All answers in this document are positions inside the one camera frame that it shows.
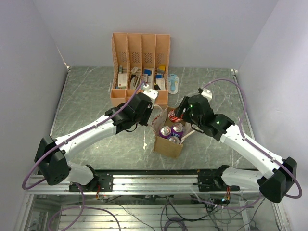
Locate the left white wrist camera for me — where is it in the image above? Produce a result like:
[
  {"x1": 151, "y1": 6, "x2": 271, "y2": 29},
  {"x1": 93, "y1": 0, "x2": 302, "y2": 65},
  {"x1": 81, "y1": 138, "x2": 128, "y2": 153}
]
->
[{"x1": 143, "y1": 84, "x2": 158, "y2": 105}]

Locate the aluminium mounting rail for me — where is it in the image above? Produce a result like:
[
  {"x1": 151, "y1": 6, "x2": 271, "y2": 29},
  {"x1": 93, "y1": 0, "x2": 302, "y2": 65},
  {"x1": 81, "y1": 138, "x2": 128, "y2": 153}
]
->
[{"x1": 23, "y1": 169, "x2": 280, "y2": 195}]

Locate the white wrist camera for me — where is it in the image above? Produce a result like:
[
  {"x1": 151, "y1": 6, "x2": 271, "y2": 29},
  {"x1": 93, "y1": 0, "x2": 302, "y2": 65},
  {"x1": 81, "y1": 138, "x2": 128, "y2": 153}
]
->
[
  {"x1": 198, "y1": 88, "x2": 212, "y2": 102},
  {"x1": 143, "y1": 84, "x2": 158, "y2": 105}
]

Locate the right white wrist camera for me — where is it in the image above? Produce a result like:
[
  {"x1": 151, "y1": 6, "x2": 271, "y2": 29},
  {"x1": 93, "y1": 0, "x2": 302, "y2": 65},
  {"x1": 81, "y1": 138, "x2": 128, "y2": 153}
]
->
[{"x1": 198, "y1": 88, "x2": 212, "y2": 102}]

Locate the purple fanta can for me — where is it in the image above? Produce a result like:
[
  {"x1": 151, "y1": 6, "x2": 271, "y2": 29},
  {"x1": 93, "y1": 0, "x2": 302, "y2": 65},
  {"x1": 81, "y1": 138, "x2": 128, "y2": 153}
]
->
[
  {"x1": 159, "y1": 126, "x2": 172, "y2": 139},
  {"x1": 171, "y1": 123, "x2": 184, "y2": 139},
  {"x1": 168, "y1": 136, "x2": 180, "y2": 144}
]

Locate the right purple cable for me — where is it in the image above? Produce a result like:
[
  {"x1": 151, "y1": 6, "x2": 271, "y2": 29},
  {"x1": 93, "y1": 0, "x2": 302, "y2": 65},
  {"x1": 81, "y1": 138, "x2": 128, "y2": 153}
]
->
[{"x1": 198, "y1": 78, "x2": 303, "y2": 199}]

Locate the blue packaged razor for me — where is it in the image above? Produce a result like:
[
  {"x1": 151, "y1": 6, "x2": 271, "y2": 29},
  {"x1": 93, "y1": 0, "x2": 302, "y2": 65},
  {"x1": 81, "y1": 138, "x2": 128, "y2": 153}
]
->
[{"x1": 167, "y1": 74, "x2": 179, "y2": 94}]

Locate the purple cable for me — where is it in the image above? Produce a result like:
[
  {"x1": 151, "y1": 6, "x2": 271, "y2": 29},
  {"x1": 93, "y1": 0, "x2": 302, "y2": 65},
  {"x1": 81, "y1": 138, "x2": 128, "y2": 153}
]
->
[
  {"x1": 22, "y1": 80, "x2": 148, "y2": 191},
  {"x1": 198, "y1": 78, "x2": 303, "y2": 199}
]

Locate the peach plastic file organizer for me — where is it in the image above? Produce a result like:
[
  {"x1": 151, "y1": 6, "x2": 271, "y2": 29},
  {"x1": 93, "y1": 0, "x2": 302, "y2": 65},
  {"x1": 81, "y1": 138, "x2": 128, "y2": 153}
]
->
[{"x1": 110, "y1": 32, "x2": 171, "y2": 109}]

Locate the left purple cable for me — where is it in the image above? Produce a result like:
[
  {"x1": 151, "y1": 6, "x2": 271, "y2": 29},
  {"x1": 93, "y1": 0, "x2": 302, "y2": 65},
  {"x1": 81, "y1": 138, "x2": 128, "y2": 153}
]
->
[{"x1": 22, "y1": 80, "x2": 148, "y2": 191}]

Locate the patterned canvas tote bag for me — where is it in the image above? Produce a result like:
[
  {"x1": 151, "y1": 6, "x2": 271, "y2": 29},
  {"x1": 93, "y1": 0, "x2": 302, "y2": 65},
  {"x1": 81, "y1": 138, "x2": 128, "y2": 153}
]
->
[{"x1": 151, "y1": 107, "x2": 194, "y2": 158}]

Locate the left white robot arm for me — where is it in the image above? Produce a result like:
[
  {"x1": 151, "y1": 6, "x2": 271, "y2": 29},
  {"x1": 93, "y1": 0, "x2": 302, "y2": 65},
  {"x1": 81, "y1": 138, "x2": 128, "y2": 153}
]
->
[{"x1": 35, "y1": 90, "x2": 158, "y2": 191}]

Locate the small white card box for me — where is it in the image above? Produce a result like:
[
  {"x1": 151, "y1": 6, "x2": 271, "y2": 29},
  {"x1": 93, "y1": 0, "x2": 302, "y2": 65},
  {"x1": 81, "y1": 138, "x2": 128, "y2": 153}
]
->
[{"x1": 155, "y1": 78, "x2": 166, "y2": 90}]

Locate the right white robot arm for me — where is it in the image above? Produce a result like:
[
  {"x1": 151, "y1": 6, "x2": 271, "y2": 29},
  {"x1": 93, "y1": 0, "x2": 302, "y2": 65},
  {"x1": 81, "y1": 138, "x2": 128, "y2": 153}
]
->
[{"x1": 174, "y1": 94, "x2": 297, "y2": 203}]

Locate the white stationery box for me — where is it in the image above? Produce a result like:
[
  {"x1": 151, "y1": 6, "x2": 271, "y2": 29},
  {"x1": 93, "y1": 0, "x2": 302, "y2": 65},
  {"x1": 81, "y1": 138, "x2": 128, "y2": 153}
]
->
[{"x1": 117, "y1": 73, "x2": 127, "y2": 89}]

